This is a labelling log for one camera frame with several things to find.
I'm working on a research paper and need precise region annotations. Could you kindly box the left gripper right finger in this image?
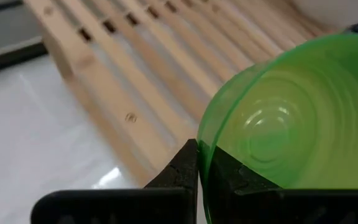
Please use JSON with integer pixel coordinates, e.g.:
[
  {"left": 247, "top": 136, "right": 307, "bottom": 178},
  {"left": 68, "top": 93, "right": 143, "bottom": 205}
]
[{"left": 199, "top": 146, "right": 358, "bottom": 224}]

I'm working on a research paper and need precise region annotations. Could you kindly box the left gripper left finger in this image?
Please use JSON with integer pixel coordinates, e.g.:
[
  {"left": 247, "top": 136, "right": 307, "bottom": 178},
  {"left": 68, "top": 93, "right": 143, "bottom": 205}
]
[{"left": 30, "top": 138, "right": 199, "bottom": 224}]

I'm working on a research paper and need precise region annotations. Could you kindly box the small green plastic bowl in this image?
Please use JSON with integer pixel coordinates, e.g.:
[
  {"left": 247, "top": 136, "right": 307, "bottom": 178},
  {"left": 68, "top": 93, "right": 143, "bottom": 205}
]
[{"left": 196, "top": 32, "right": 358, "bottom": 224}]

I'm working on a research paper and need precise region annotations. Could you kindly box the slatted wooden shelf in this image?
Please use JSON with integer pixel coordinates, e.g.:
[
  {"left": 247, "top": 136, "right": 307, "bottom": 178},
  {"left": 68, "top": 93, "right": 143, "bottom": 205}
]
[{"left": 23, "top": 0, "right": 338, "bottom": 187}]

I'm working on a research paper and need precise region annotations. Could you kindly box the black metal table frame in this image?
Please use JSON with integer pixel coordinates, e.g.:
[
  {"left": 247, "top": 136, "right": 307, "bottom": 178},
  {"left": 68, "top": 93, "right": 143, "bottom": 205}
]
[{"left": 0, "top": 39, "right": 48, "bottom": 78}]

